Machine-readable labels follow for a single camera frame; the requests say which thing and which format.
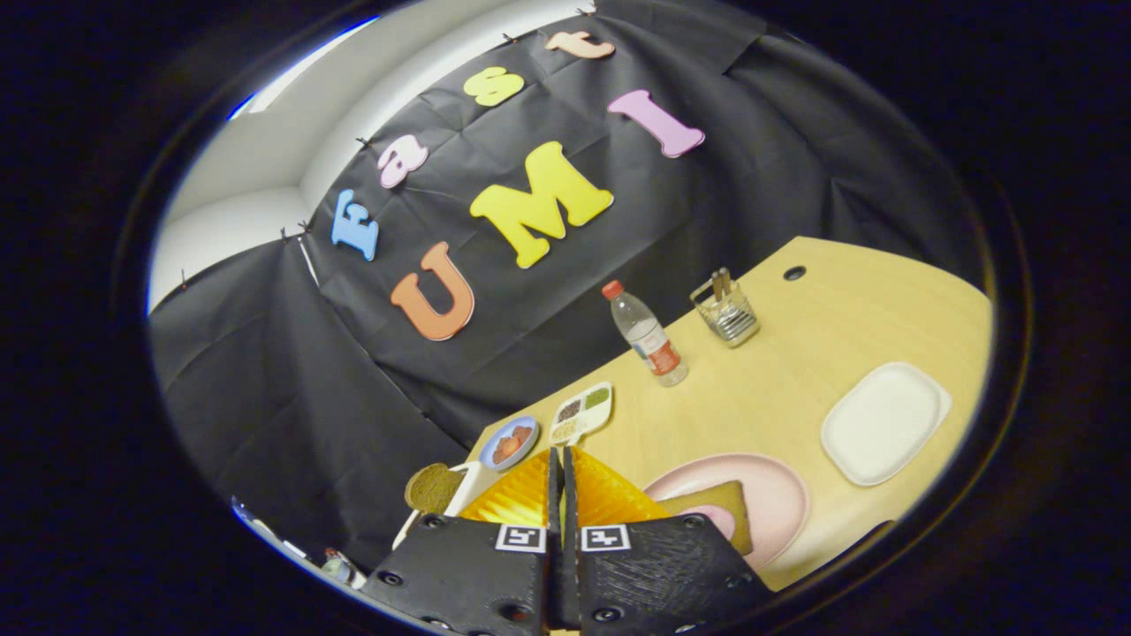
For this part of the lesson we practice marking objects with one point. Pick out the blue plate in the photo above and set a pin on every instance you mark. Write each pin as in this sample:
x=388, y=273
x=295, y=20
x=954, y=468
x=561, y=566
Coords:
x=495, y=463

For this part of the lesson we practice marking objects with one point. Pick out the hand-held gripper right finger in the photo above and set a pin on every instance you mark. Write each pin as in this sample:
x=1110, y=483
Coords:
x=658, y=574

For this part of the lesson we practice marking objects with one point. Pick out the pink round plate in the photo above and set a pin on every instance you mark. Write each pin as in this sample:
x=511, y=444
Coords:
x=773, y=495

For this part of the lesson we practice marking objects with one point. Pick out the white compartment condiment dish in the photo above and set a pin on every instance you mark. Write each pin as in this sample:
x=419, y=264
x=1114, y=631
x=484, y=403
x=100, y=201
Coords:
x=580, y=413

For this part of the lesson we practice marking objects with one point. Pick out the brown bread slice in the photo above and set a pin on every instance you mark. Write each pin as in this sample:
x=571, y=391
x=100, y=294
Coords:
x=716, y=499
x=433, y=488

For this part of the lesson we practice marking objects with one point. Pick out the clear water bottle red cap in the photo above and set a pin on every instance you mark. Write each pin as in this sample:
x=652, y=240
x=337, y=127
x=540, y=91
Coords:
x=649, y=340

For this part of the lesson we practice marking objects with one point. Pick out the white toaster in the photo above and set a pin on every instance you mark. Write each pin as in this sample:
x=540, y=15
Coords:
x=466, y=490

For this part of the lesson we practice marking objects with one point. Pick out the red food pieces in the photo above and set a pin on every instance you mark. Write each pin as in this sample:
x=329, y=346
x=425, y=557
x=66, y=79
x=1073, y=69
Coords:
x=512, y=444

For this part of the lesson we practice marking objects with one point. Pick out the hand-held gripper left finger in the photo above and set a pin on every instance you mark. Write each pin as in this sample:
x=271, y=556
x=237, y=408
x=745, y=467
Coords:
x=459, y=574

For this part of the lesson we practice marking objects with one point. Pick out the white rectangular plate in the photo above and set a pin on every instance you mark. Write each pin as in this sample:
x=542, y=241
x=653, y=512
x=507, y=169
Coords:
x=884, y=424

